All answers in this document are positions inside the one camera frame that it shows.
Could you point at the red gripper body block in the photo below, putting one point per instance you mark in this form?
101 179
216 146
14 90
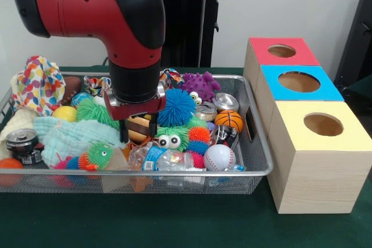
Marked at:
133 110

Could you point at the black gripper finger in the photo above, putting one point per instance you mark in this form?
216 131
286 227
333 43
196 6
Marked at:
124 132
154 126

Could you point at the toy hamburger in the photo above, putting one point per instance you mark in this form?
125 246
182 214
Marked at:
139 129

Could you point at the blue fuzzy ball toy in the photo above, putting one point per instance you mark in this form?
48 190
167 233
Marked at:
177 107

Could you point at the crushed clear plastic bottle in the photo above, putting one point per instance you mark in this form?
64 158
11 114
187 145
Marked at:
165 159

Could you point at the crushed red soda can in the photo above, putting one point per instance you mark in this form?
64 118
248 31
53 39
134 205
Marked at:
225 136

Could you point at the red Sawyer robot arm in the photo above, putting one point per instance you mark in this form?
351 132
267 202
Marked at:
87 7

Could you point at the shallow clear mesh bin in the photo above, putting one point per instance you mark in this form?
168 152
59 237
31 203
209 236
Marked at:
87 182

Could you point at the wooden box with three holes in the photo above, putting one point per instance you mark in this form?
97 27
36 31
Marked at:
319 172

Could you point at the mint green cloth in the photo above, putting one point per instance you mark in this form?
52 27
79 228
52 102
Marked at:
78 137

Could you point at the purple spiky toy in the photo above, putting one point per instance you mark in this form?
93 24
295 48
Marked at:
202 85

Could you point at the white dimpled ball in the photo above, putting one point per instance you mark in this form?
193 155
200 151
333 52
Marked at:
219 158

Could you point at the small toy basketball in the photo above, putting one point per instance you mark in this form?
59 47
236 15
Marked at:
229 120

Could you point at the dark green tablecloth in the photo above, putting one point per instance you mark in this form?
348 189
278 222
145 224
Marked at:
361 92
145 222

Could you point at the colourful dotted cloth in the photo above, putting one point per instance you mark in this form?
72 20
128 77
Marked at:
39 85

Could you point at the black soda can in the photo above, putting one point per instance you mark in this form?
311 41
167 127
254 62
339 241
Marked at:
23 145

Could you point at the black monitor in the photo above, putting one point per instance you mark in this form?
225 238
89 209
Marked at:
357 41

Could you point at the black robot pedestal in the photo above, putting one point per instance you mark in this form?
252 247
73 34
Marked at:
191 27

